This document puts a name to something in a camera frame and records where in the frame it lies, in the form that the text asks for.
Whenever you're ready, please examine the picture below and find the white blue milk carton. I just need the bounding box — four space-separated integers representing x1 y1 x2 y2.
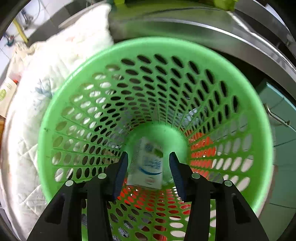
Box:
126 137 164 190

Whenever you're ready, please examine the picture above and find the green perforated trash basket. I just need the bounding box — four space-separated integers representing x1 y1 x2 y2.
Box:
38 37 273 240

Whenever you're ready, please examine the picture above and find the cream quilted cloth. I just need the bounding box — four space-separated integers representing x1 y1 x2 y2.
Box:
1 2 113 240

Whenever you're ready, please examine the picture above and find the lime green dish rack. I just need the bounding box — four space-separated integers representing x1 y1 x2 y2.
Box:
110 0 238 11

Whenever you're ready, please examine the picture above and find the yellow gas hose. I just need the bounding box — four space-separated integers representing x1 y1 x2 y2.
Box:
12 18 29 44

